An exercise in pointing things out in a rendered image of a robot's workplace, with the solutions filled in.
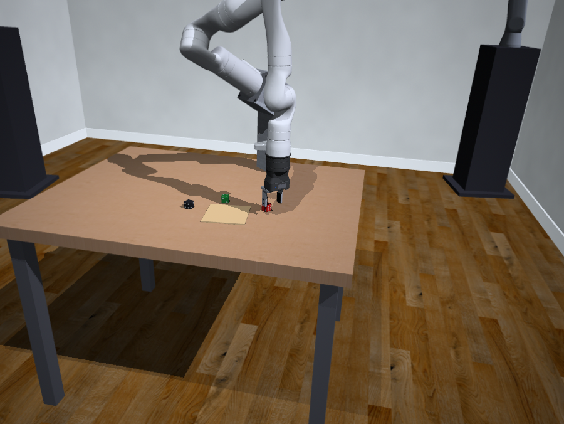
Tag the tan flat mat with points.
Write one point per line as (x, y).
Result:
(226, 214)

